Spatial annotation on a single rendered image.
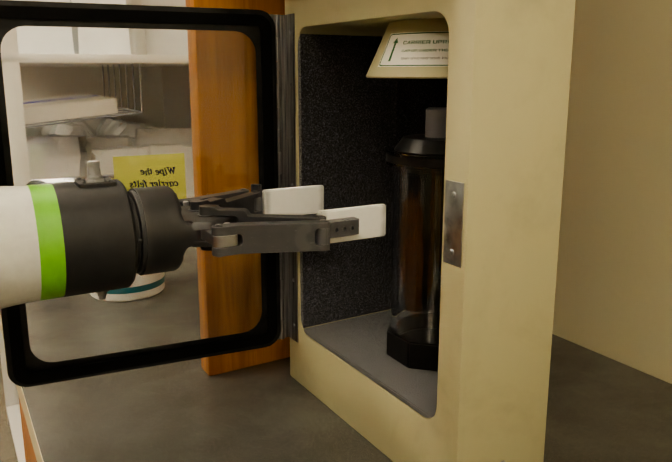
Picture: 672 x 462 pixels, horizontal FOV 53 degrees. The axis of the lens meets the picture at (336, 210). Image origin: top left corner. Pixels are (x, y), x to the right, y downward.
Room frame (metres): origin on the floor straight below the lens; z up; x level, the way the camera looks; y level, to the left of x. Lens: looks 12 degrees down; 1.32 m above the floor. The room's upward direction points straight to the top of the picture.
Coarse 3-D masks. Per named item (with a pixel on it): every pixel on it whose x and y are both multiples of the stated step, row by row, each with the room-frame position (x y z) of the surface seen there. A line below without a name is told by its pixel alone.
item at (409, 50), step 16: (400, 32) 0.65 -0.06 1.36; (416, 32) 0.64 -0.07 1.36; (432, 32) 0.63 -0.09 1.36; (448, 32) 0.62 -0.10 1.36; (384, 48) 0.67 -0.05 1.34; (400, 48) 0.64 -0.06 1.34; (416, 48) 0.63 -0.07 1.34; (432, 48) 0.62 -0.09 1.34; (448, 48) 0.62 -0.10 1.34; (384, 64) 0.65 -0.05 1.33; (400, 64) 0.63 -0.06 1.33; (416, 64) 0.62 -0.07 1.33; (432, 64) 0.62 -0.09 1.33
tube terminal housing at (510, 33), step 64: (320, 0) 0.72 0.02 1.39; (384, 0) 0.62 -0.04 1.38; (448, 0) 0.55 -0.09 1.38; (512, 0) 0.54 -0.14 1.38; (448, 64) 0.55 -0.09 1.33; (512, 64) 0.54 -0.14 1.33; (448, 128) 0.54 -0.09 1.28; (512, 128) 0.54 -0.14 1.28; (512, 192) 0.55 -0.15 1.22; (512, 256) 0.55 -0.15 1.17; (448, 320) 0.54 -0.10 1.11; (512, 320) 0.55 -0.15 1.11; (320, 384) 0.73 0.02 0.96; (448, 384) 0.53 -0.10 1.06; (512, 384) 0.55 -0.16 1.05; (384, 448) 0.61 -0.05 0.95; (448, 448) 0.53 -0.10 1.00; (512, 448) 0.56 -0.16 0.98
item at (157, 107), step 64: (64, 64) 0.69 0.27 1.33; (128, 64) 0.71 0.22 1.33; (192, 64) 0.74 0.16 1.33; (64, 128) 0.69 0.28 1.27; (128, 128) 0.71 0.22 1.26; (192, 128) 0.74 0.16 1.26; (256, 128) 0.77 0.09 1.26; (192, 192) 0.74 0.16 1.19; (192, 256) 0.74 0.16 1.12; (256, 256) 0.77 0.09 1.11; (64, 320) 0.68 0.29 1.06; (128, 320) 0.71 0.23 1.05; (192, 320) 0.73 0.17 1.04; (256, 320) 0.77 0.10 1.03
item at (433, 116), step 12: (432, 108) 0.69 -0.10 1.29; (444, 108) 0.68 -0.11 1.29; (432, 120) 0.68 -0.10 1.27; (444, 120) 0.68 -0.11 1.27; (432, 132) 0.68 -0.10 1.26; (444, 132) 0.68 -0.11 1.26; (408, 144) 0.67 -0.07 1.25; (420, 144) 0.66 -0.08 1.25; (432, 144) 0.66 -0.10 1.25; (444, 144) 0.66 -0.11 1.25
